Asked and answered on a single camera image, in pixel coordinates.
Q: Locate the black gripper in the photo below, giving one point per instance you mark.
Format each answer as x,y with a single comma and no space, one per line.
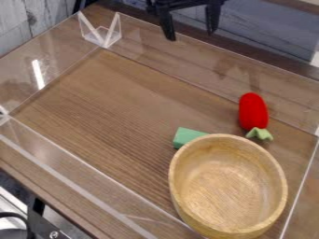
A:
165,22

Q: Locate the red plush strawberry toy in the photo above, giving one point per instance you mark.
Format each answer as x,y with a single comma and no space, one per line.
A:
253,116

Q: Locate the green foam block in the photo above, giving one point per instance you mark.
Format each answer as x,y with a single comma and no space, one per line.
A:
184,135

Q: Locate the wooden oval bowl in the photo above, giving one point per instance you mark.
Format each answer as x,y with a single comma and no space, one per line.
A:
228,187

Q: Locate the black metal table leg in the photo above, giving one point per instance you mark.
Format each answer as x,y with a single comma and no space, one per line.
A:
43,229

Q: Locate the clear acrylic corner bracket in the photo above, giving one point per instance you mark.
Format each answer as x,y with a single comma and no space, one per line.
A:
101,36

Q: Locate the clear acrylic tray wall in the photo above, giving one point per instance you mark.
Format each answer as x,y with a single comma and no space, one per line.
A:
91,115

